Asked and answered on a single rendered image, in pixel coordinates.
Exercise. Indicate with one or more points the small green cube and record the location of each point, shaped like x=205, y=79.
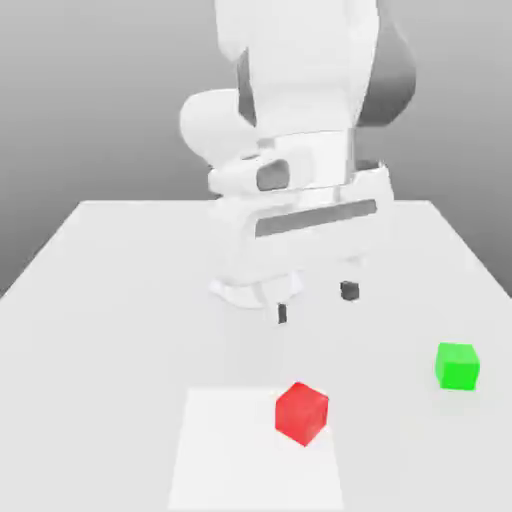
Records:
x=456, y=366

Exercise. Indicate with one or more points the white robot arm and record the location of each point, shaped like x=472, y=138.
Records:
x=304, y=80

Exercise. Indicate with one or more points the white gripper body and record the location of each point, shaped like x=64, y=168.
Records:
x=320, y=244

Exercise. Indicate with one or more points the small red cube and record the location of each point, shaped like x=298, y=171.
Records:
x=300, y=414

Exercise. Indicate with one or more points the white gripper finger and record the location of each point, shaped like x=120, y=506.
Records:
x=349, y=290
x=281, y=312

